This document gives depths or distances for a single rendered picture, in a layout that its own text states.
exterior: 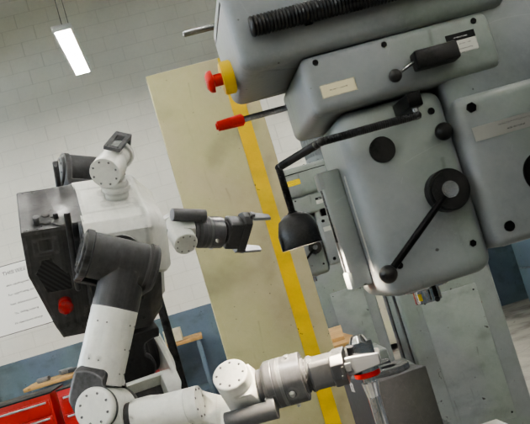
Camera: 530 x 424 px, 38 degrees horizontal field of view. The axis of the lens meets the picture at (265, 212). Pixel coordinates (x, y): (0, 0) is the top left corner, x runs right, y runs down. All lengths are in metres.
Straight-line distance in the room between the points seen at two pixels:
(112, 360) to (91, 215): 0.33
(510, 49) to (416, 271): 0.41
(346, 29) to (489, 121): 0.28
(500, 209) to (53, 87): 9.78
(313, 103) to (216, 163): 1.85
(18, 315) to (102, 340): 9.10
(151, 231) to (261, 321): 1.51
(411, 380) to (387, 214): 0.52
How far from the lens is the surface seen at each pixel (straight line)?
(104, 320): 1.48
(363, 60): 1.29
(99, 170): 1.62
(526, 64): 1.39
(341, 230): 1.33
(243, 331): 3.05
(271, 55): 1.26
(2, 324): 10.61
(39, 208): 1.70
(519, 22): 1.41
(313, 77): 1.26
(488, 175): 1.31
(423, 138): 1.30
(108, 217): 1.61
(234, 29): 1.27
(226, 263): 3.05
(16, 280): 10.57
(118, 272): 1.48
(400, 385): 1.68
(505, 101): 1.34
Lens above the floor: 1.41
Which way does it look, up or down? 4 degrees up
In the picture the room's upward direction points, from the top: 17 degrees counter-clockwise
